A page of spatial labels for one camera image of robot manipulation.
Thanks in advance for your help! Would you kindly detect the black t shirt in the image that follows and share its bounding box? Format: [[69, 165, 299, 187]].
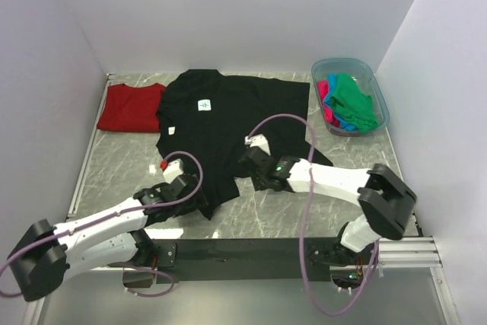
[[156, 69, 310, 219]]

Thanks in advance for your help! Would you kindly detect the clear blue plastic bin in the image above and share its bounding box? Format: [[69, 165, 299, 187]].
[[311, 58, 390, 137]]

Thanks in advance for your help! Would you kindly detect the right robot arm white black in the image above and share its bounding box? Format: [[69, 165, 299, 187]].
[[239, 147, 416, 267]]

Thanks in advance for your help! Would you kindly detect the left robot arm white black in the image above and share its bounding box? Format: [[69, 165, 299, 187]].
[[8, 174, 205, 302]]

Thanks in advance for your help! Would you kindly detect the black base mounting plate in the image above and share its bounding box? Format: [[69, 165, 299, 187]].
[[151, 237, 381, 284]]

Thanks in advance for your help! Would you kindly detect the blue t shirt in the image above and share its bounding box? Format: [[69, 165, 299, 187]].
[[322, 73, 361, 131]]

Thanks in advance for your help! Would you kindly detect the pink t shirt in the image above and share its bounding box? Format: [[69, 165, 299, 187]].
[[317, 79, 343, 128]]

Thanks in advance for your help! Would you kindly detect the folded red t shirt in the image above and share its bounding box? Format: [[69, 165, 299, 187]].
[[97, 83, 166, 133]]

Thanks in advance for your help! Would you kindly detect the green t shirt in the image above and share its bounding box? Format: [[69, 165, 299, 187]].
[[323, 73, 378, 133]]

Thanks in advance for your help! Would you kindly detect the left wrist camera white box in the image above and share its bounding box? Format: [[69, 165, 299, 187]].
[[160, 158, 184, 183]]

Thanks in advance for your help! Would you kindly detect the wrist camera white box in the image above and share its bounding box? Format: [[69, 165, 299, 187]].
[[244, 134, 271, 155], [160, 158, 184, 183]]

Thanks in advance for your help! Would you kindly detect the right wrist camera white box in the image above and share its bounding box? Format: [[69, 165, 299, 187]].
[[244, 134, 271, 155]]

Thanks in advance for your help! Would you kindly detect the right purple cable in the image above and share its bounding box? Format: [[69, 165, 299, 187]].
[[247, 113, 381, 317]]

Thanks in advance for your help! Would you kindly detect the purple cable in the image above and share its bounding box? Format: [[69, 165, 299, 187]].
[[0, 151, 205, 299], [247, 113, 381, 317]]

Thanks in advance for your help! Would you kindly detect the aluminium rail left edge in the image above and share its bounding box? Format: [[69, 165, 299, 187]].
[[66, 73, 115, 220]]

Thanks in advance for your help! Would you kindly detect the aluminium rail front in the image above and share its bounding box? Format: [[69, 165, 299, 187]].
[[378, 237, 442, 269]]

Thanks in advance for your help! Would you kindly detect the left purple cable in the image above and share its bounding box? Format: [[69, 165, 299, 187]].
[[0, 151, 205, 299]]

